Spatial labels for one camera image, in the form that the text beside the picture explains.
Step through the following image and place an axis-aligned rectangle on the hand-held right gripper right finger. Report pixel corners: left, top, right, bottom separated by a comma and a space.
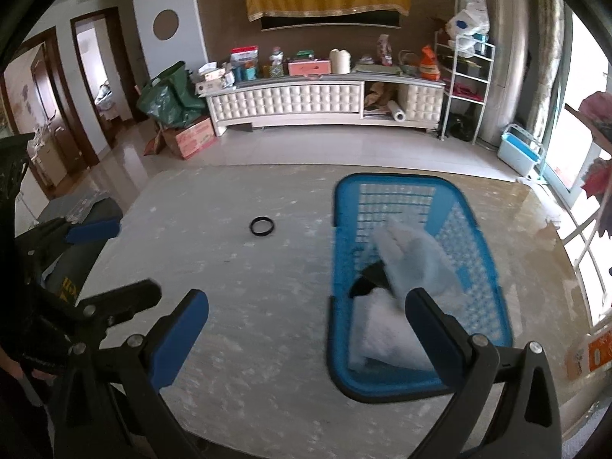
405, 288, 562, 459

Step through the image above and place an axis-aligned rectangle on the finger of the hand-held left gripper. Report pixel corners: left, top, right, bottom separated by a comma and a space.
16, 216, 121, 269
72, 278, 162, 332

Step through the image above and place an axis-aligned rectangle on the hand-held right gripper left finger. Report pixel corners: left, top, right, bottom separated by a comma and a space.
50, 289, 210, 459

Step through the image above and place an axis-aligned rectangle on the blue plastic basket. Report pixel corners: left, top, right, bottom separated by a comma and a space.
327, 173, 513, 403

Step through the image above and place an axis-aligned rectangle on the black cloth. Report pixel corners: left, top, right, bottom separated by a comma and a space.
350, 260, 395, 299

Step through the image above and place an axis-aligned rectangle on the brown wooden door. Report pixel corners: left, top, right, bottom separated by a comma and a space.
71, 7, 139, 135
0, 26, 91, 202

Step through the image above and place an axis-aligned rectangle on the pink cardboard box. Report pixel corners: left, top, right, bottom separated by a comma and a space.
163, 115, 216, 160

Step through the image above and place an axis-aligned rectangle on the green plastic bag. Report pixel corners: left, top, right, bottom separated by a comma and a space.
136, 61, 207, 130

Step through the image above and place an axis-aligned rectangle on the orange label bottle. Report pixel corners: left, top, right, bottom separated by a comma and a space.
566, 325, 612, 383

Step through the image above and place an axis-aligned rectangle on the white flat mop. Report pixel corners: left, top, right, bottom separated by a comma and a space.
516, 174, 562, 223

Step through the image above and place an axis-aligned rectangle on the tissue box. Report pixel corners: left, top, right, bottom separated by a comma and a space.
197, 63, 228, 86

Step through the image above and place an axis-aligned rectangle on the blue mop bucket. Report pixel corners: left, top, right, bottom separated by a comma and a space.
497, 123, 546, 177

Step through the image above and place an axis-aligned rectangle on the black bag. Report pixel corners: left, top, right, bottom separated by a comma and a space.
447, 112, 479, 142

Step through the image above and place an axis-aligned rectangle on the red hanging cloth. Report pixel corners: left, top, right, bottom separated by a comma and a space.
582, 155, 612, 202

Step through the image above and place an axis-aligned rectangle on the white tufted tv cabinet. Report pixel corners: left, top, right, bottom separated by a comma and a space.
200, 69, 446, 137

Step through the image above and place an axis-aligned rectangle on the white metal rack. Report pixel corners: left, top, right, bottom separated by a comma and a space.
434, 31, 496, 145

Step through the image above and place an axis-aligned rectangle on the pink flat box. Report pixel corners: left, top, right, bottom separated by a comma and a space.
288, 59, 332, 76

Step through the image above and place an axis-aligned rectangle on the orange bag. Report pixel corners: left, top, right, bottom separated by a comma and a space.
420, 45, 441, 82

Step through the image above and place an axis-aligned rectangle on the pink clothes pile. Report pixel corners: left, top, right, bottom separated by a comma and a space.
578, 92, 612, 127

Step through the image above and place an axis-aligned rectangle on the white standing air conditioner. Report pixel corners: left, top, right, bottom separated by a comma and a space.
483, 0, 531, 146

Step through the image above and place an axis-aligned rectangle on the patterned curtain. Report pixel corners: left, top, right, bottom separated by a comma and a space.
526, 0, 567, 130

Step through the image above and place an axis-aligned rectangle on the white plastic bag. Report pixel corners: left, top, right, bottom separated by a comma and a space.
446, 0, 491, 55

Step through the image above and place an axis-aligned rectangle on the black television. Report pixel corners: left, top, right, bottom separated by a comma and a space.
260, 10, 401, 33

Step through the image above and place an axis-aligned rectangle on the black ring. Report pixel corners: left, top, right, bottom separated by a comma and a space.
249, 216, 275, 238

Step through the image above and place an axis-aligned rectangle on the brown round wall decoration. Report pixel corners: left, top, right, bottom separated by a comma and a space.
153, 8, 180, 40

